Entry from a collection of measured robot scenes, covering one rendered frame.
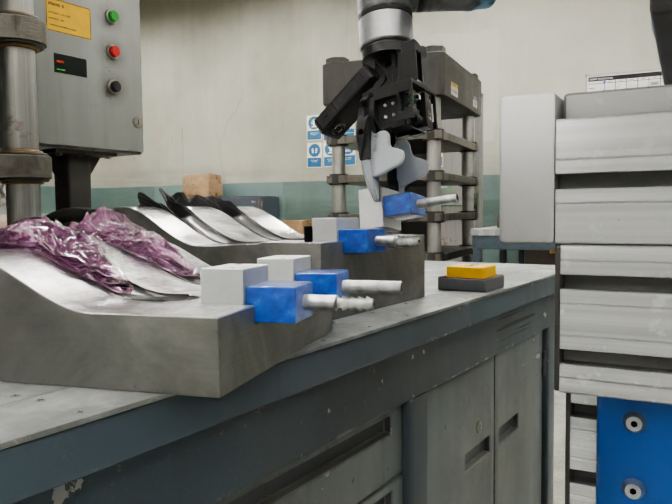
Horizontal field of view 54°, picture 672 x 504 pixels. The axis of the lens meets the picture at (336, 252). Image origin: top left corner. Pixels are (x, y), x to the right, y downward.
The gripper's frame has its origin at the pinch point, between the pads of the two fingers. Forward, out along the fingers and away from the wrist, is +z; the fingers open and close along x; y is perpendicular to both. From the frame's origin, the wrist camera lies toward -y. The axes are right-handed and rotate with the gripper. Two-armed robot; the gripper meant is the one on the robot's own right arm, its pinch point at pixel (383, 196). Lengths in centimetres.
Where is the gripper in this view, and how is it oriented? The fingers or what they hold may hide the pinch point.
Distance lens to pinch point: 89.4
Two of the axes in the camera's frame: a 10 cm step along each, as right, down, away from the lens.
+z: 0.5, 9.9, -1.3
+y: 8.3, -1.2, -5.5
